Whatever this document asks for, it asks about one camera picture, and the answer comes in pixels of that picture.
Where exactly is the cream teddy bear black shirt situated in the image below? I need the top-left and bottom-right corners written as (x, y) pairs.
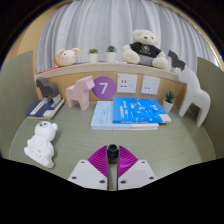
top-left (121, 29), bottom-right (170, 70)

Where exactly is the large white horse figurine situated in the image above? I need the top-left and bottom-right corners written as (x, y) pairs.
top-left (178, 65), bottom-right (212, 128)

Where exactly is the small plant in white pot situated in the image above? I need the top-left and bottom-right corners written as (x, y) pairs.
top-left (87, 48), bottom-right (99, 64)
top-left (162, 90), bottom-right (176, 114)
top-left (105, 45), bottom-right (118, 64)

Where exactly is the small black charger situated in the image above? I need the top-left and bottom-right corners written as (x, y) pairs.
top-left (106, 143), bottom-right (120, 165)

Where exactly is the white bear-shaped power strip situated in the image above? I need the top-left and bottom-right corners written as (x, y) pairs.
top-left (23, 120), bottom-right (59, 169)

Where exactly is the green desk divider panel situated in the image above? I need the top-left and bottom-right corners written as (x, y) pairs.
top-left (0, 49), bottom-right (38, 159)
top-left (196, 56), bottom-right (224, 149)

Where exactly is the pink horse figurine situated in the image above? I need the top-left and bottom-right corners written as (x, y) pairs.
top-left (65, 75), bottom-right (96, 112)

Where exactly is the navy blue book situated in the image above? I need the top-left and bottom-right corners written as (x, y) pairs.
top-left (25, 97), bottom-right (66, 120)

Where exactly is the light blue book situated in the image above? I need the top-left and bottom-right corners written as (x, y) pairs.
top-left (90, 100), bottom-right (160, 131)

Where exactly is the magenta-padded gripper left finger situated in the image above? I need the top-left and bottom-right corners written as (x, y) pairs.
top-left (67, 145), bottom-right (110, 191)

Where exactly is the round purple number sign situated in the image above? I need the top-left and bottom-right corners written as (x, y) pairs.
top-left (91, 75), bottom-right (118, 100)

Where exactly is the bright blue book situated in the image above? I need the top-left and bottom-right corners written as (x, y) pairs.
top-left (112, 97), bottom-right (172, 125)

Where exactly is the dark grey horse figurine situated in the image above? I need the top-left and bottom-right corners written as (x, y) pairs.
top-left (35, 76), bottom-right (63, 105)

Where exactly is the wooden window ledge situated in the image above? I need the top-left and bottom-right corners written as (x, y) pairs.
top-left (33, 62), bottom-right (183, 84)

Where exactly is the round cream and orange plush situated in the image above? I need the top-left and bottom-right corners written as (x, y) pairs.
top-left (54, 47), bottom-right (81, 68)

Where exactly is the small dark horse figurine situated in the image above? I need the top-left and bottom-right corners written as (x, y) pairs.
top-left (167, 49), bottom-right (187, 74)

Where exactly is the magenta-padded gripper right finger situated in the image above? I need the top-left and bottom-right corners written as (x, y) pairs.
top-left (117, 145), bottom-right (158, 191)

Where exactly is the white wall socket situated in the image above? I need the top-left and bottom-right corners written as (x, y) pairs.
top-left (116, 73), bottom-right (138, 94)
top-left (140, 75), bottom-right (161, 96)

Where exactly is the grey curtain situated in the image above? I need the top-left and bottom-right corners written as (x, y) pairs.
top-left (35, 0), bottom-right (218, 74)

